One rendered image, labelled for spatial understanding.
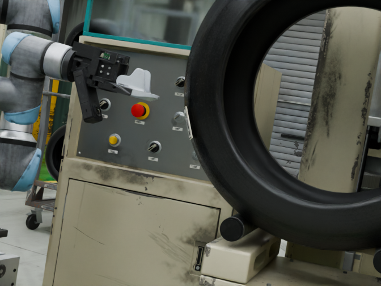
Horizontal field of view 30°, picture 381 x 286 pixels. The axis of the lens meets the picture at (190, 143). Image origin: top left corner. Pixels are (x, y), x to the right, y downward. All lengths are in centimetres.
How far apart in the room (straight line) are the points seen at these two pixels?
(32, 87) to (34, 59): 6
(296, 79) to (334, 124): 951
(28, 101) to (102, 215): 64
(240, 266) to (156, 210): 76
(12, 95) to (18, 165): 31
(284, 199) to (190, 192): 77
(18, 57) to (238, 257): 63
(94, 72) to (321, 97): 53
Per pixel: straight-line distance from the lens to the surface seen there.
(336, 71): 166
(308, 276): 152
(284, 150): 1115
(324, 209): 127
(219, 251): 133
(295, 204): 127
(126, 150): 213
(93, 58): 149
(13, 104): 158
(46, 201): 562
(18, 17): 189
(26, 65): 156
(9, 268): 184
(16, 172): 184
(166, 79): 210
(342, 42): 167
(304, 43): 1119
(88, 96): 150
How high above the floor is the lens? 111
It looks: 3 degrees down
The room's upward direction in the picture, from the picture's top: 9 degrees clockwise
